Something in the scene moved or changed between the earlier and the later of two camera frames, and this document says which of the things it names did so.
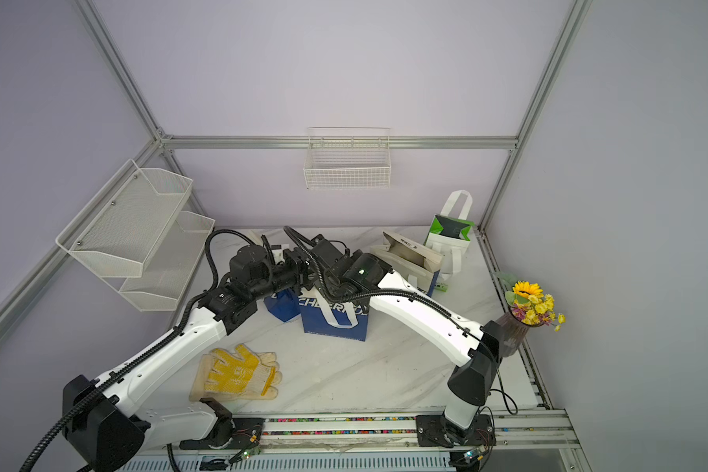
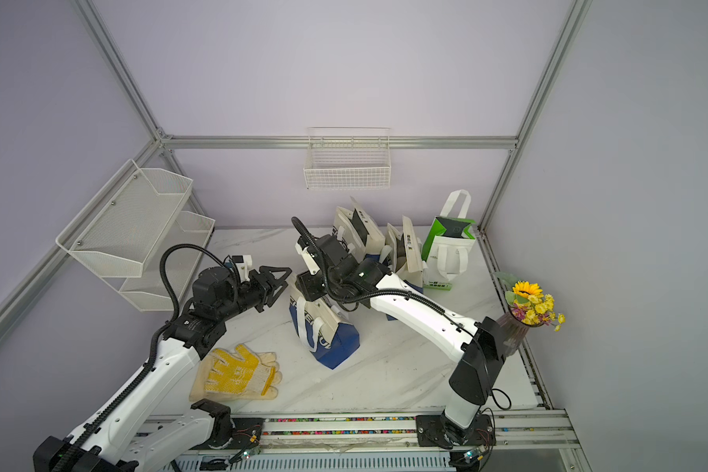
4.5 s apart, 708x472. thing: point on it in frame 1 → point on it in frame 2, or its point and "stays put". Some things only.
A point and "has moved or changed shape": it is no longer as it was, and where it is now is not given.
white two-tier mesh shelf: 135,230 stays put
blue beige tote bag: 416,265 has moved or changed shape
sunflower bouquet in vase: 528,307 stays put
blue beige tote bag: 322,316 → 358,232
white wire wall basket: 347,157 stays put
